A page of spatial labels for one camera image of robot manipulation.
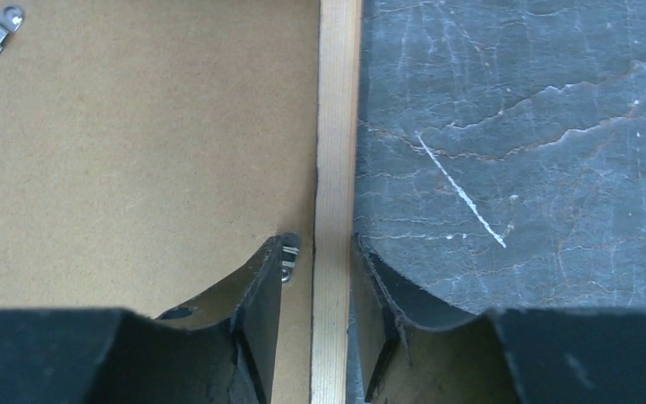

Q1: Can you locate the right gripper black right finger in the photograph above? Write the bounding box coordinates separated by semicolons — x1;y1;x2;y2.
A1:
351;235;646;403

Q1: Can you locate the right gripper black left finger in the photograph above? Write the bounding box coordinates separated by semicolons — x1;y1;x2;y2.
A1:
0;236;284;403

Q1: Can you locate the brown cardboard backing board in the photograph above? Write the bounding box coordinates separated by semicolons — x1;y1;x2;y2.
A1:
0;1;320;403

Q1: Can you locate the wooden picture frame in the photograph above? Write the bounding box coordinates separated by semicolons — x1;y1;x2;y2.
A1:
310;0;363;404

